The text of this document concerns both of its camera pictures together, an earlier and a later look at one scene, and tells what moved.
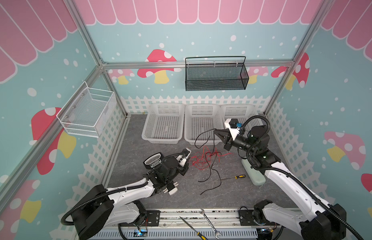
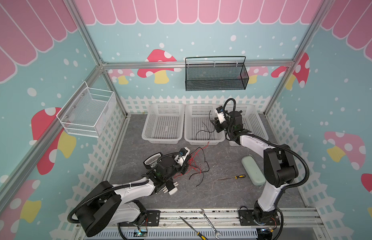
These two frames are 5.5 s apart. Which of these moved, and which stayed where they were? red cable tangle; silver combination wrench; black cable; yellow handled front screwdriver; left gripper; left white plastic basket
Moved: red cable tangle; black cable
Stayed: left gripper; silver combination wrench; yellow handled front screwdriver; left white plastic basket
